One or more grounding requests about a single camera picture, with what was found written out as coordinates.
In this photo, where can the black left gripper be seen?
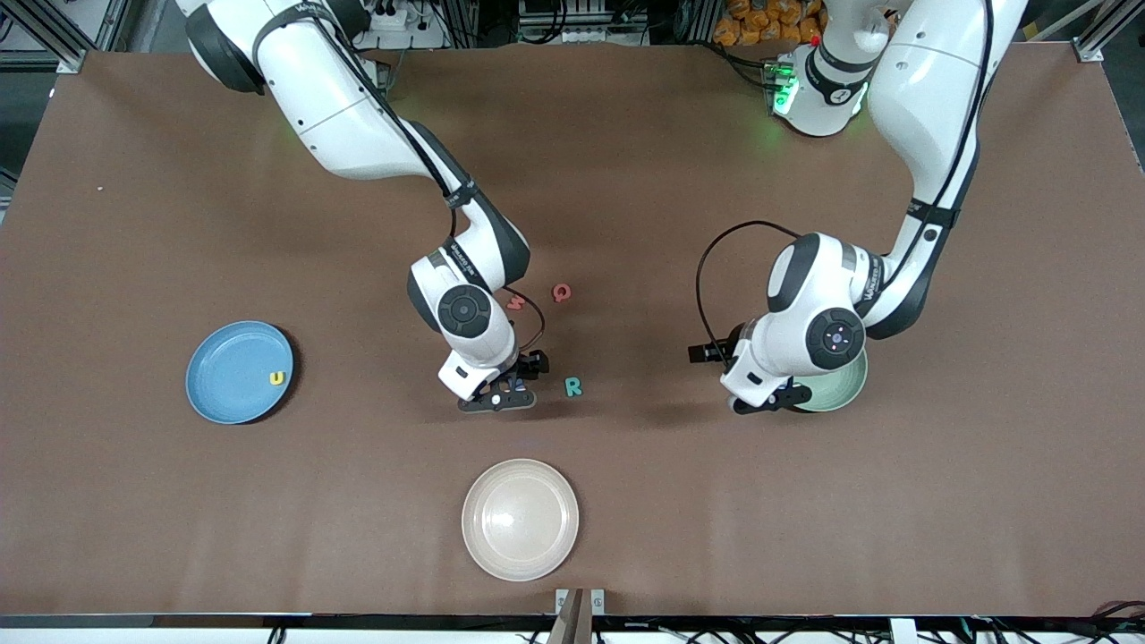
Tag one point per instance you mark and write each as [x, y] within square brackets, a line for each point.
[736, 343]

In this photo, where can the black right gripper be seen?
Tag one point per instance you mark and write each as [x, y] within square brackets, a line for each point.
[523, 365]

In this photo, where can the teal foam letter R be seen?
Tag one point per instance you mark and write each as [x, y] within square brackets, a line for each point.
[572, 386]

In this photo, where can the red foam letter Q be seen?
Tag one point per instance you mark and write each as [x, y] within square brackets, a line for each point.
[562, 292]

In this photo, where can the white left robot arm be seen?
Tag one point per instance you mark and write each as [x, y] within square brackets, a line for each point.
[930, 98]

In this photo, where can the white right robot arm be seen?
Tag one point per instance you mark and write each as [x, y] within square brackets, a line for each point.
[340, 116]

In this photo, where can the green plate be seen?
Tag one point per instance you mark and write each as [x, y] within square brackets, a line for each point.
[848, 386]

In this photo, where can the beige plate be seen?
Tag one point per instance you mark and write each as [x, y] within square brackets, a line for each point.
[521, 521]

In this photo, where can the blue plate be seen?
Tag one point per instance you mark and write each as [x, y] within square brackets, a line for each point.
[234, 372]

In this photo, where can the orange packaged items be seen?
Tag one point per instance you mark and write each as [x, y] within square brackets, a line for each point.
[760, 22]

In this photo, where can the grey equipment rack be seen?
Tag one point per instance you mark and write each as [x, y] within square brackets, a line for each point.
[572, 13]

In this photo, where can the white power strip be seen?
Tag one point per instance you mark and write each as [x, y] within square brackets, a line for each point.
[386, 16]

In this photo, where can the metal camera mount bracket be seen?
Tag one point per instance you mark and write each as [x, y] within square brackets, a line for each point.
[580, 613]

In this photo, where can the aluminium frame profile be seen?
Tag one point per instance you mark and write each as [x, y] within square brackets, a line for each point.
[64, 63]
[1087, 52]

